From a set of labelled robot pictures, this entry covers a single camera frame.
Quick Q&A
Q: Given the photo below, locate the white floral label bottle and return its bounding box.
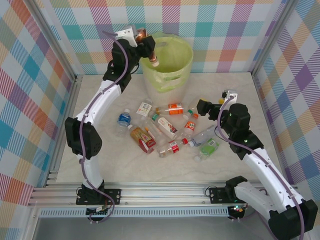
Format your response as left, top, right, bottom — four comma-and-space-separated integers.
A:
135, 98, 154, 118

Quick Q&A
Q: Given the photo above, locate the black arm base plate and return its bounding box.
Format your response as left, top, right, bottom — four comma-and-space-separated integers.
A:
75, 187, 123, 206
208, 187, 230, 205

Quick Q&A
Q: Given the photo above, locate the small circuit board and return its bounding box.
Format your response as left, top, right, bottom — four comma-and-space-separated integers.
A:
228, 204, 248, 215
85, 204, 112, 216

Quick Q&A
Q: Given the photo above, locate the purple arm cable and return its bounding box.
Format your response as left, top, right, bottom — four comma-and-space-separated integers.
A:
215, 94, 306, 240
79, 30, 130, 225

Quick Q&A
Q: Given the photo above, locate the copper label plastic bottle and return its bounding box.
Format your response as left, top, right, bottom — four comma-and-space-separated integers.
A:
136, 28, 161, 67

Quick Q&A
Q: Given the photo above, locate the green plastic bin liner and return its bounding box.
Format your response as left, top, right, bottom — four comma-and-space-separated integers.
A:
139, 31, 195, 92

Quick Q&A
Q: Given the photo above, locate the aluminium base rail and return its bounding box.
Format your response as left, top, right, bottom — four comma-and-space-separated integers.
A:
27, 181, 300, 208

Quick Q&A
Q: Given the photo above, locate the orange label gold cap bottle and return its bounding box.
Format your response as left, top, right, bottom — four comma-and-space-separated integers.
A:
154, 102, 185, 117

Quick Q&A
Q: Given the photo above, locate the green cap white label bottle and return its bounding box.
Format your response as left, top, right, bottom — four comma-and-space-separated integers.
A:
151, 113, 179, 140

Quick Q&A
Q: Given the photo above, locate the aluminium frame post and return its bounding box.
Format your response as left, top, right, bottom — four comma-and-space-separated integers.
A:
31, 0, 80, 79
251, 0, 296, 78

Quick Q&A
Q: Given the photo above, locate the white ribbed bin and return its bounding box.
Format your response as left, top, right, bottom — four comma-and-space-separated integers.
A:
139, 31, 195, 101

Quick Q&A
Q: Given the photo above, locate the slotted grey cable duct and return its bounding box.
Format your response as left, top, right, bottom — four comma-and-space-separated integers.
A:
37, 207, 232, 219

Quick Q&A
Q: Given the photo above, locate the slim clear bottle orange cap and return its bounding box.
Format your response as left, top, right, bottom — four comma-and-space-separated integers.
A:
144, 126, 162, 142

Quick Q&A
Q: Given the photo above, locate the gold red label bottle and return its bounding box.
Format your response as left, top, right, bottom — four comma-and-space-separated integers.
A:
127, 124, 158, 154

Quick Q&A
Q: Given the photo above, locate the clear bottle green cap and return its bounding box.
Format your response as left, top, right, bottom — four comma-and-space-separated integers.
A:
180, 108, 195, 121

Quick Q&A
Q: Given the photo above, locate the clear bottle white cap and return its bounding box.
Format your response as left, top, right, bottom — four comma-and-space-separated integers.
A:
187, 125, 218, 148

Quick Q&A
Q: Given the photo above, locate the blue label plastic bottle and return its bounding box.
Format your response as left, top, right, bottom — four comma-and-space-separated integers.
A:
114, 107, 133, 138

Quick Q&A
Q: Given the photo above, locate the aluminium side rail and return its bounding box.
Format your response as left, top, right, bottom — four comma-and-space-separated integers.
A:
44, 74, 84, 187

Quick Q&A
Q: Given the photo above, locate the green label plastic bottle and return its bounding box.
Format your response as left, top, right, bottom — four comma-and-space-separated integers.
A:
194, 138, 221, 162

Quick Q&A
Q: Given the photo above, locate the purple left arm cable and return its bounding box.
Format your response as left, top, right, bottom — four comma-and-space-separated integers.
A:
79, 30, 130, 225

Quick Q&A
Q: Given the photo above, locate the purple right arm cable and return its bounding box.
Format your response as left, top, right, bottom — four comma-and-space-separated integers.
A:
215, 94, 306, 240

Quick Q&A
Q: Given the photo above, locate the orange cap red label bottle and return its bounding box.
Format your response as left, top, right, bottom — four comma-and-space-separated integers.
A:
183, 113, 200, 138

